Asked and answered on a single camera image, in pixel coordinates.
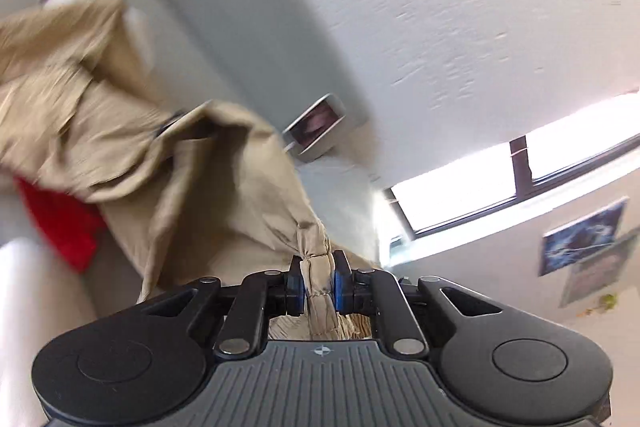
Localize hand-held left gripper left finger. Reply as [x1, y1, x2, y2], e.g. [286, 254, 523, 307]
[140, 254, 307, 356]

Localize smartphone in white case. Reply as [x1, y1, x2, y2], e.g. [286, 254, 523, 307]
[282, 93, 347, 158]

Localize blue wall poster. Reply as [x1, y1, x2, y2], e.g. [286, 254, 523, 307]
[539, 199, 629, 277]

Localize pale wall poster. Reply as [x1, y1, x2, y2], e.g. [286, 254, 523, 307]
[560, 231, 640, 309]

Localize green yellow wall sticker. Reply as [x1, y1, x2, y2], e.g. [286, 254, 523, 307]
[575, 291, 622, 321]

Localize off-white garment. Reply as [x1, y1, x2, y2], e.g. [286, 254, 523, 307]
[39, 0, 156, 68]

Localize grey padded headboard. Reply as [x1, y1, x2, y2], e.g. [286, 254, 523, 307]
[112, 0, 373, 162]

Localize window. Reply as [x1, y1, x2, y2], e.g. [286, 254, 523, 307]
[382, 89, 640, 253]

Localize beige pants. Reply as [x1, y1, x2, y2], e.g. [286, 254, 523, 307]
[0, 0, 382, 343]

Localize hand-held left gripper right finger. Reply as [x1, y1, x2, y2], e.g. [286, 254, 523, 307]
[332, 250, 503, 356]

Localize red garment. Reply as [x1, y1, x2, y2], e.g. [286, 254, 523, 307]
[12, 176, 108, 276]

